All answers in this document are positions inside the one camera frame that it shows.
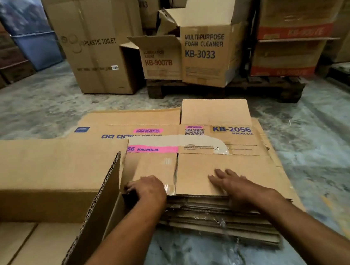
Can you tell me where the person's left hand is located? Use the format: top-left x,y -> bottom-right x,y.
122,174 -> 169,209

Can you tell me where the person's right hand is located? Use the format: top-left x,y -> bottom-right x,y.
207,162 -> 283,216

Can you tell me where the pink label cardboard box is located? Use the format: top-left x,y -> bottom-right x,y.
64,89 -> 296,224

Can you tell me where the person's right forearm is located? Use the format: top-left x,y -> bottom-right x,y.
249,181 -> 350,265

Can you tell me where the person's left forearm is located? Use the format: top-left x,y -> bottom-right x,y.
50,196 -> 176,265

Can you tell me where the stack of flat cardboard sheets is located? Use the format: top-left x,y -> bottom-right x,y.
148,113 -> 311,261

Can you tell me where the clear packing tape strip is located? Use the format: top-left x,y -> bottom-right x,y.
217,216 -> 245,265

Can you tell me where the dark wooden pallet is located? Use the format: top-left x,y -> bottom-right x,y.
145,62 -> 310,119

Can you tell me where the open empty cardboard box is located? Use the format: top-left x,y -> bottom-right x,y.
0,126 -> 143,265

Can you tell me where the blue print open cardboard box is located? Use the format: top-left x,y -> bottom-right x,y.
153,0 -> 266,94

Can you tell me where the red stripe closed cardboard box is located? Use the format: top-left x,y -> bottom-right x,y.
246,33 -> 344,83

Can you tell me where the small open-flap cardboard box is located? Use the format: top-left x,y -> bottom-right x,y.
118,31 -> 186,87

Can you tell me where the tall brown cardboard box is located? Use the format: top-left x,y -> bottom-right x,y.
40,0 -> 150,103

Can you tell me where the low wooden pallet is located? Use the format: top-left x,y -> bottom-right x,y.
324,61 -> 350,103

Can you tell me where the blue plastic bin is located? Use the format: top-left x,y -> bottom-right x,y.
11,30 -> 65,74

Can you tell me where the red stripe open cardboard box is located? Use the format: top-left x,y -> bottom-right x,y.
252,0 -> 350,47

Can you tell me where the narrow brown cardboard box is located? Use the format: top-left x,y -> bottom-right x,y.
137,0 -> 165,33

